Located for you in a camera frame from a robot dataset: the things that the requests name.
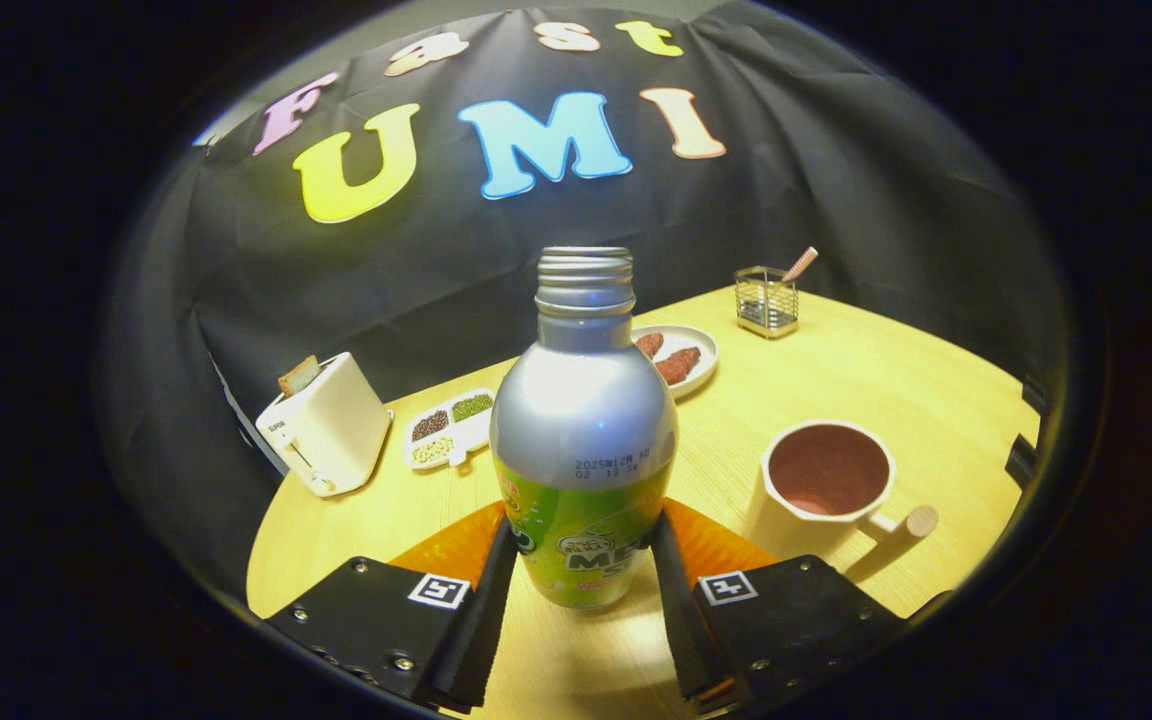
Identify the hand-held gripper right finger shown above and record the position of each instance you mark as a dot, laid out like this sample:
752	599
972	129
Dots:
681	630

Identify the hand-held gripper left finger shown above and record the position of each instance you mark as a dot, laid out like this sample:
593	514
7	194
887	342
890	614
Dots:
476	630

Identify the silver green juice bottle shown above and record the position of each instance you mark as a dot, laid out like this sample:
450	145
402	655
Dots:
584	420

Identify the pale beans pile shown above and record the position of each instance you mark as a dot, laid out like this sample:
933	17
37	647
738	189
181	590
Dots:
433	450

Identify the white divided dish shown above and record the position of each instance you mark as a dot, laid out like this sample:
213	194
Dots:
471	435

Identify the dark beans pile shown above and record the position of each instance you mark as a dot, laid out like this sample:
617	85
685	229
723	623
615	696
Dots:
430	425

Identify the green beans pile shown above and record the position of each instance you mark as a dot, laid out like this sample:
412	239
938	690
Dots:
472	406

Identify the white toaster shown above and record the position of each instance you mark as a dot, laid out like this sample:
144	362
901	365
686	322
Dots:
346	420

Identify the red meat piece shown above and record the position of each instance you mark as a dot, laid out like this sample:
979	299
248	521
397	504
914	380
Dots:
678	365
649	345

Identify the white round plate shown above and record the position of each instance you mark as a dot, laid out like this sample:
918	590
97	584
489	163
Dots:
701	340

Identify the toast slice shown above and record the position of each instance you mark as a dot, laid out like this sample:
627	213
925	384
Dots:
299	375

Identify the wooden table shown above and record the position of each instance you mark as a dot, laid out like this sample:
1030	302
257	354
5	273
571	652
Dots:
886	360

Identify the pink straw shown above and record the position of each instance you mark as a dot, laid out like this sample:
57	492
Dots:
800	264

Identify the black backdrop cloth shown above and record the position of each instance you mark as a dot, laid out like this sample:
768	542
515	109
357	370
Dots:
836	180

